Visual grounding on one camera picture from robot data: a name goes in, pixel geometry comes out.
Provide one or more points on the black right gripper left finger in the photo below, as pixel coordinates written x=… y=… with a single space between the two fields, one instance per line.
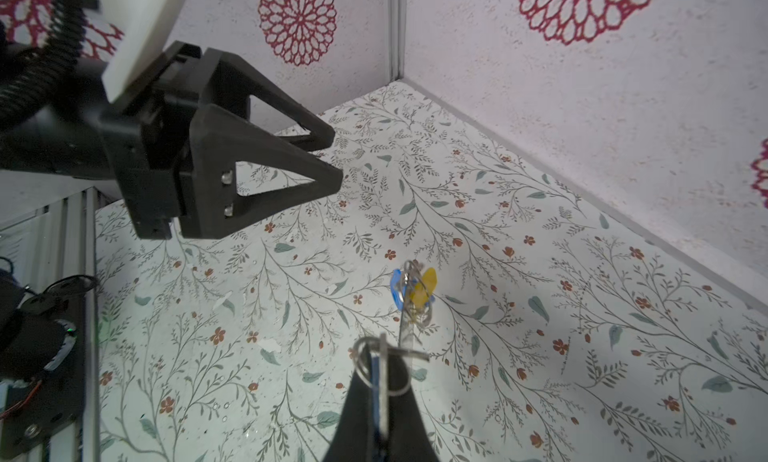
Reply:
x=357 y=434

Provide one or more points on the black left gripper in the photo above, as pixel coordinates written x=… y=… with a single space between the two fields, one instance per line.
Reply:
x=138 y=156

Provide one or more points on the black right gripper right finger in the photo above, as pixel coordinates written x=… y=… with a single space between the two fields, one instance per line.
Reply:
x=401 y=435

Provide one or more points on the keyring bunch with blue tags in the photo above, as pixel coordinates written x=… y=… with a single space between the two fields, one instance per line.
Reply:
x=412 y=288

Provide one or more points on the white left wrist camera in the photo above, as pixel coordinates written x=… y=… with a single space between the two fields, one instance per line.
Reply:
x=146 y=25

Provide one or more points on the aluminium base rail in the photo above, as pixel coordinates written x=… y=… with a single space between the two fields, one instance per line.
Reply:
x=49 y=333

